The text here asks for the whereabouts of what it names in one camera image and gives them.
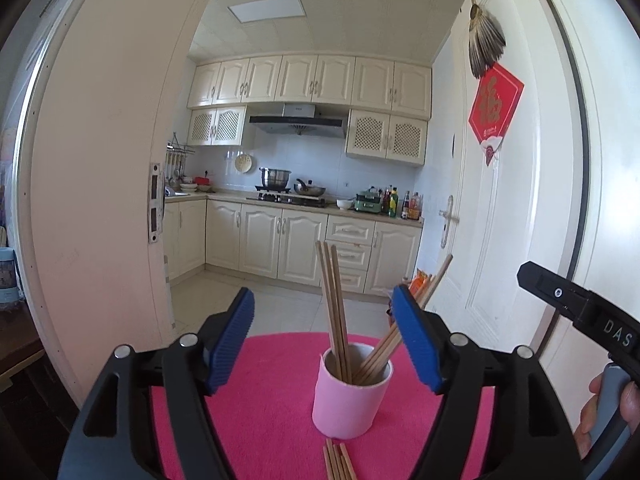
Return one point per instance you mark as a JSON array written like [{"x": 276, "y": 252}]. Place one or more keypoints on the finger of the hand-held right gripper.
[{"x": 550, "y": 287}]

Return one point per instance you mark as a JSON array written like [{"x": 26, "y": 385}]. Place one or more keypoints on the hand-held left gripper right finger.
[{"x": 415, "y": 340}]

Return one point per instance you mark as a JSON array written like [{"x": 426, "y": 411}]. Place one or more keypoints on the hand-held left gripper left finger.
[{"x": 230, "y": 340}]

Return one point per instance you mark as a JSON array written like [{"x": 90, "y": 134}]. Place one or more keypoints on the pile of wooden chopsticks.
[{"x": 335, "y": 310}]

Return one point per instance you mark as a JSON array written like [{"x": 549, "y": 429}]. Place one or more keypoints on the pink cup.
[{"x": 345, "y": 410}]

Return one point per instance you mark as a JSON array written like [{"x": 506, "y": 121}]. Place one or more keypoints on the person's right hand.
[{"x": 587, "y": 420}]

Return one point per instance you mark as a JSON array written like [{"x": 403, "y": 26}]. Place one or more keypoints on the bag of orange bottles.
[{"x": 419, "y": 280}]

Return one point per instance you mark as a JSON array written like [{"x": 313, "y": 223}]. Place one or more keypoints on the pink round table mat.
[{"x": 270, "y": 410}]

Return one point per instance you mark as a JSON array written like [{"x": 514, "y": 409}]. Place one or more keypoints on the cream lower kitchen cabinets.
[{"x": 260, "y": 240}]

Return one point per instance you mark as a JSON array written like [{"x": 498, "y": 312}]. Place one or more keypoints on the cream kitchen cabinets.
[
  {"x": 310, "y": 80},
  {"x": 260, "y": 240}
]

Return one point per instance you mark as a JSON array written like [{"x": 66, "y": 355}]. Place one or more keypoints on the white door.
[{"x": 530, "y": 185}]

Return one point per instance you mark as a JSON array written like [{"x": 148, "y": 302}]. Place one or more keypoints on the row of condiment bottles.
[{"x": 402, "y": 206}]

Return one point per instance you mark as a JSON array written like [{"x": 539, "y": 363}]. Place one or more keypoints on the green electric cooker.
[{"x": 368, "y": 202}]

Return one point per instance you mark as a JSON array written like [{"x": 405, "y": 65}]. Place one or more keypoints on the black gas stove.
[{"x": 287, "y": 198}]

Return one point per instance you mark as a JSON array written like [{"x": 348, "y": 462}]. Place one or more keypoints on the white bowl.
[{"x": 343, "y": 204}]

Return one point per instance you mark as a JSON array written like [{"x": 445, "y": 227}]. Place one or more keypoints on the metal lock strike plate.
[{"x": 156, "y": 202}]

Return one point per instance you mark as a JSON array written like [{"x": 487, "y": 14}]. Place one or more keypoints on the stacked white dishes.
[{"x": 188, "y": 187}]

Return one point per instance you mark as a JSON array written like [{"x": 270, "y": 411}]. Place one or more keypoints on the red small pot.
[{"x": 203, "y": 182}]

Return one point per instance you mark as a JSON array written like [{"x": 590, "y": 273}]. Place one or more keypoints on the steel cooking pot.
[{"x": 275, "y": 178}]

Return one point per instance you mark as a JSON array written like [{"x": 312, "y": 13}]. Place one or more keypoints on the dark wok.
[{"x": 310, "y": 190}]

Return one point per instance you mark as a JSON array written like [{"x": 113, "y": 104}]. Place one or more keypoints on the hanging kitchen utensil rack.
[{"x": 179, "y": 157}]

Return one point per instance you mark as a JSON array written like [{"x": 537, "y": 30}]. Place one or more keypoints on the red paper door poster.
[{"x": 495, "y": 105}]

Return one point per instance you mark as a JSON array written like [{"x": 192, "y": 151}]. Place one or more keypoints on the cream lattice door cabinet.
[
  {"x": 216, "y": 126},
  {"x": 386, "y": 137}
]

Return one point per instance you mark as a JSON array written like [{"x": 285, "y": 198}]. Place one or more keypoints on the brown wooden cabinet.
[{"x": 17, "y": 345}]

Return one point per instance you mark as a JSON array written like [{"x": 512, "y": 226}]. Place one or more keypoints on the black range hood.
[{"x": 297, "y": 122}]

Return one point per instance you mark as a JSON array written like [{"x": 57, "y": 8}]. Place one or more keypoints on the hanging feather fan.
[{"x": 486, "y": 40}]

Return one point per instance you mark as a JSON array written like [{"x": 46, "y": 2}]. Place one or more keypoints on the cream upper kitchen cabinets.
[{"x": 310, "y": 80}]

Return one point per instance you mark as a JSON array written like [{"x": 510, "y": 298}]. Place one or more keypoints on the white ceiling light panel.
[{"x": 266, "y": 8}]

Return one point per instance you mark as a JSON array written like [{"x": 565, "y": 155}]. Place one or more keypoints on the round wall plate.
[{"x": 243, "y": 163}]

